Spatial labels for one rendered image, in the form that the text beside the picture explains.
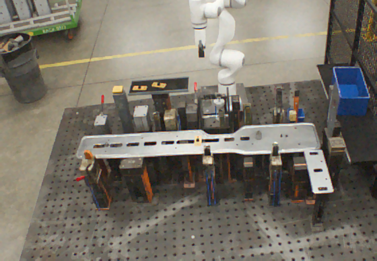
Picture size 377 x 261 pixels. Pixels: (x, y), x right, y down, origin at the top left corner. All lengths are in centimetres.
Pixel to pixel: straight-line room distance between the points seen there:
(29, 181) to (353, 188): 276
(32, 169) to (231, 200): 220
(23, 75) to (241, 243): 324
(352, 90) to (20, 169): 299
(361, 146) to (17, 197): 285
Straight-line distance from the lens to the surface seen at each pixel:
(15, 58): 450
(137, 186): 227
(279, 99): 227
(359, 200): 239
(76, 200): 254
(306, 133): 227
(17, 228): 355
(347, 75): 258
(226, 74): 260
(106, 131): 244
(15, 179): 396
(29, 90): 475
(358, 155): 216
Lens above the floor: 254
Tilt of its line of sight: 40 degrees down
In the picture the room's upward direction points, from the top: 9 degrees counter-clockwise
